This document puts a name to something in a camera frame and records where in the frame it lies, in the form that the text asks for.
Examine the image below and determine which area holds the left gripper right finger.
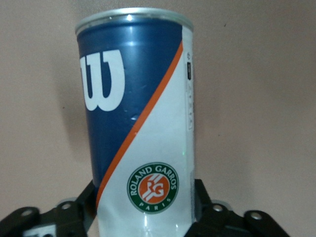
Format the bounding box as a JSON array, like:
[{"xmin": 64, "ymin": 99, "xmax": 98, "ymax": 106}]
[{"xmin": 187, "ymin": 178, "xmax": 291, "ymax": 237}]

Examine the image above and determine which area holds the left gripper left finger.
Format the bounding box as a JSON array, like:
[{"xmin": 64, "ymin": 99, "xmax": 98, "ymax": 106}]
[{"xmin": 0, "ymin": 182, "xmax": 96, "ymax": 237}]

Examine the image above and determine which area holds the blue white tennis ball can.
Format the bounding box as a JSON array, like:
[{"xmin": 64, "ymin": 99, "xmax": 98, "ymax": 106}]
[{"xmin": 75, "ymin": 7, "xmax": 198, "ymax": 237}]

